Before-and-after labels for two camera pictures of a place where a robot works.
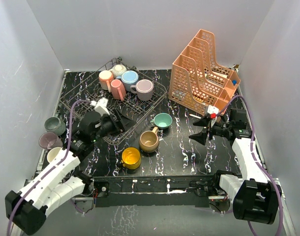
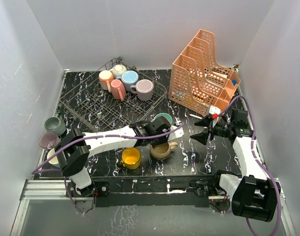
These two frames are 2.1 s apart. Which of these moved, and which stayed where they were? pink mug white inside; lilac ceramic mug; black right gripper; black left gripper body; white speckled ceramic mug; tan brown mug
Moved: tan brown mug; black left gripper body
Stayed: pink mug white inside; white speckled ceramic mug; lilac ceramic mug; black right gripper
